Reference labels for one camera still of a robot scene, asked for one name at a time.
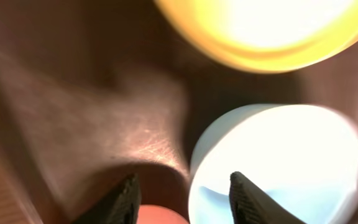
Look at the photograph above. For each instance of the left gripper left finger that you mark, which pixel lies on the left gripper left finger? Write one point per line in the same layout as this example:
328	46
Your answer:
120	206

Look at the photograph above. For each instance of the pink bowl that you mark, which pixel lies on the pink bowl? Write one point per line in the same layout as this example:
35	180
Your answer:
153	214

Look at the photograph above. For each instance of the yellow plate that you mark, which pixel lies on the yellow plate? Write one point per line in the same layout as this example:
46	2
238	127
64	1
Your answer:
265	36

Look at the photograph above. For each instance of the dark brown serving tray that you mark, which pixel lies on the dark brown serving tray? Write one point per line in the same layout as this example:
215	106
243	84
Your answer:
91	91

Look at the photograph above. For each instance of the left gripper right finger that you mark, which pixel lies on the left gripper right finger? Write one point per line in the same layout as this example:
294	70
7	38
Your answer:
251	205

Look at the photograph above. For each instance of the light blue bowl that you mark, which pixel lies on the light blue bowl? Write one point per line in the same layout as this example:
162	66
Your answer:
301	162

